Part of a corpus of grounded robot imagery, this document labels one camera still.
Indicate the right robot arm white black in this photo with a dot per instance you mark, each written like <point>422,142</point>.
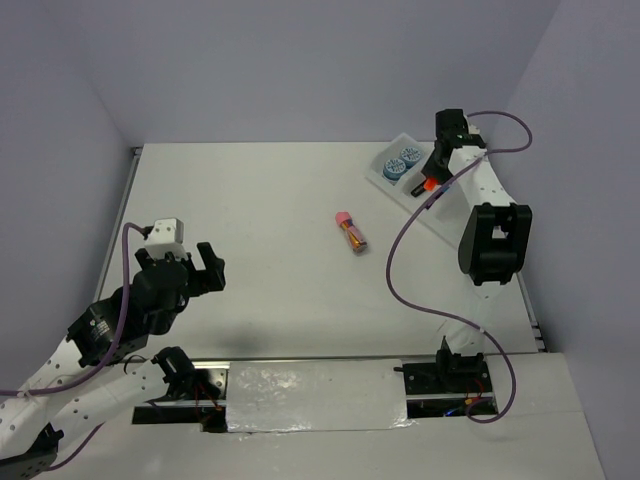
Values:
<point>495,228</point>

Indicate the pink highlighter marker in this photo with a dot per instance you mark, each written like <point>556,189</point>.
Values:
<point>418,190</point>

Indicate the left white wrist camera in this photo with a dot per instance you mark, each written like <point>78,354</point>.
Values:
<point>166,237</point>

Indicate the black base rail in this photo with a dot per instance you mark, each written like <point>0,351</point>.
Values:
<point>431,392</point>

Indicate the silver foil sheet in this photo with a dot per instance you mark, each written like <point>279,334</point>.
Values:
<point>315,396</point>

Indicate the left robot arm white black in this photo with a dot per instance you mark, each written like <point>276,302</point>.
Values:
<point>65,399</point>

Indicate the blue highlighter marker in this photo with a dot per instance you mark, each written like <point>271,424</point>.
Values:
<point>437,195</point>

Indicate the pink-capped tube of pens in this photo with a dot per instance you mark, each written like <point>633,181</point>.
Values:
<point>355,238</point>

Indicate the blue slime jar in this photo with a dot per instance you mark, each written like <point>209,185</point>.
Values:
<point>394,169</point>
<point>410,156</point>

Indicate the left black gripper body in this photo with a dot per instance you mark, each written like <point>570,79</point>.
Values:
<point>196,285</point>

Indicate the orange highlighter marker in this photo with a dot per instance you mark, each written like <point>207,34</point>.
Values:
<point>430,184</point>

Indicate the white three-compartment tray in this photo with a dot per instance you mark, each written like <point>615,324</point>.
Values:
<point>449,215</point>

